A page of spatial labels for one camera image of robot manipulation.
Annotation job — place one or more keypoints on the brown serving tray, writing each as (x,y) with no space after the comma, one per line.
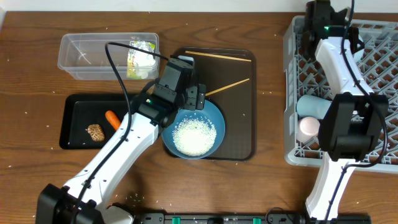
(237,104)

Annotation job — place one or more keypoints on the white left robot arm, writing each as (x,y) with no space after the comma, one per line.
(85,197)

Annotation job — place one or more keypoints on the brown cookie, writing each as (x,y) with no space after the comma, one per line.
(96,133)

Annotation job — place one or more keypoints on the wooden chopstick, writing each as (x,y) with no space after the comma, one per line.
(217,56)
(226,87)

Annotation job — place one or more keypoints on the yellow foil snack wrapper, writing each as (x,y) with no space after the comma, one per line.
(143,45)

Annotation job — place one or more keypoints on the dark blue plate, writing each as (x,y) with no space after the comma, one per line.
(209,113)

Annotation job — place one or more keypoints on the light blue small bowl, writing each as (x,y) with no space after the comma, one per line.
(359,54)

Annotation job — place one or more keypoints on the grey dishwasher rack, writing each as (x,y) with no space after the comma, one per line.
(378,64)

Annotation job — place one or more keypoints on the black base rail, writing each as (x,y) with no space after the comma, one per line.
(273,216)

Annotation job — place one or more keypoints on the black waste tray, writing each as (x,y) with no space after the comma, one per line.
(82,110)

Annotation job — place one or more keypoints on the clear plastic bin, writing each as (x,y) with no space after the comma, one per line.
(83,55)

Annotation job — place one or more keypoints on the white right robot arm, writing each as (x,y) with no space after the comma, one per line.
(356,117)

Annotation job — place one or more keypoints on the orange carrot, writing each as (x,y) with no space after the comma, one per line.
(112,119)

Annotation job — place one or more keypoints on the white napkin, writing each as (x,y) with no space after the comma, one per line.
(141,65)

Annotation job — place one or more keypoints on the light blue cup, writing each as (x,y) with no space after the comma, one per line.
(312,106)

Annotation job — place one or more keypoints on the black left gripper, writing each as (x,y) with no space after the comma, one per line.
(195,97)

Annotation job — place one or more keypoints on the pink cup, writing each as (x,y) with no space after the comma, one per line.
(308,127)

